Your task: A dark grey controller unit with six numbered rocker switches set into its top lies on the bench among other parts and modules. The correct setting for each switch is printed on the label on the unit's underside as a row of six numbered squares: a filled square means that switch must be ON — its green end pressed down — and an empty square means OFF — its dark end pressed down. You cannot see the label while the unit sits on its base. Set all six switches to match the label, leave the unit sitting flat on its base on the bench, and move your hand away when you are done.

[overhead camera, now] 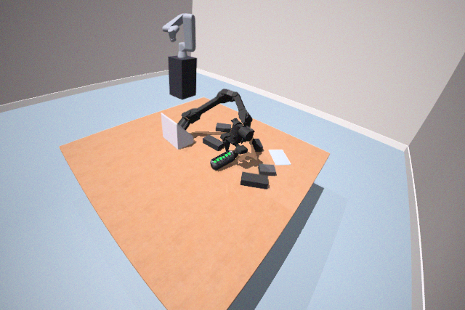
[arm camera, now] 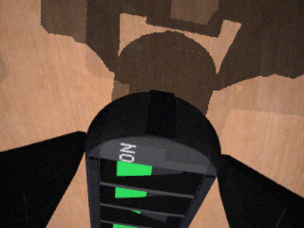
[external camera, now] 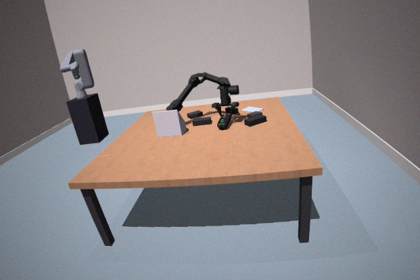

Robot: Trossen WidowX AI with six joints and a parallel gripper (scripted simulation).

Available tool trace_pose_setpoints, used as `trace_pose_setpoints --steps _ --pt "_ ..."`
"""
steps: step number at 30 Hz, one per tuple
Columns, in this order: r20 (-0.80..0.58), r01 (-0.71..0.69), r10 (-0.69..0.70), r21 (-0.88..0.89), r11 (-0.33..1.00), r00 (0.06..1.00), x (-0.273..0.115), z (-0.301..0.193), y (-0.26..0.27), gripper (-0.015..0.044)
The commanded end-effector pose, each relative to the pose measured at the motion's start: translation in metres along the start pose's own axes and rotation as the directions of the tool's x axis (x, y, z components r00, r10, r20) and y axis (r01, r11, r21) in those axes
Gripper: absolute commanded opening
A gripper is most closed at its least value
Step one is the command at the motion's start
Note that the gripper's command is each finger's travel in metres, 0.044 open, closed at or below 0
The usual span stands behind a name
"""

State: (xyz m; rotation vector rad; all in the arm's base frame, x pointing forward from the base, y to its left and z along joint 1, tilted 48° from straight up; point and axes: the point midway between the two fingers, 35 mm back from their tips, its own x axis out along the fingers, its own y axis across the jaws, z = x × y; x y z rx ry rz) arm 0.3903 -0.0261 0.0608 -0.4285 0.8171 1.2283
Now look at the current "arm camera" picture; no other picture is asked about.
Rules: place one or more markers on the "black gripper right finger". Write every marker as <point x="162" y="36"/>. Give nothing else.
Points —
<point x="251" y="200"/>

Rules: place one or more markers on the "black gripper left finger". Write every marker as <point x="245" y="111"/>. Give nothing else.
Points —
<point x="34" y="178"/>

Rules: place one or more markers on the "dark grey controller unit with label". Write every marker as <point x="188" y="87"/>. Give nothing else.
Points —
<point x="151" y="159"/>

